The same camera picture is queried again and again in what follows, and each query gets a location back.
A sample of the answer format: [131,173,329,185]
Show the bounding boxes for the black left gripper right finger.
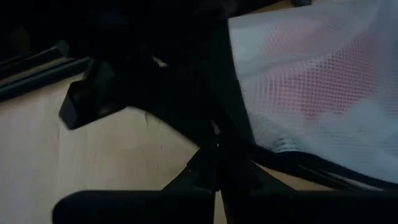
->
[219,152,398,224]

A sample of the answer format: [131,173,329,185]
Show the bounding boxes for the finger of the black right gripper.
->
[146,27,256,149]
[58,58,150,130]

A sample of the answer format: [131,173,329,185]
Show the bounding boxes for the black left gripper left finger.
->
[52,149,218,224]

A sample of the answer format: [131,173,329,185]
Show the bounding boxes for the white translucent zip pouch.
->
[228,0,398,191]

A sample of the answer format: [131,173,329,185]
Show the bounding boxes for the pink round disc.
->
[267,37,383,121]

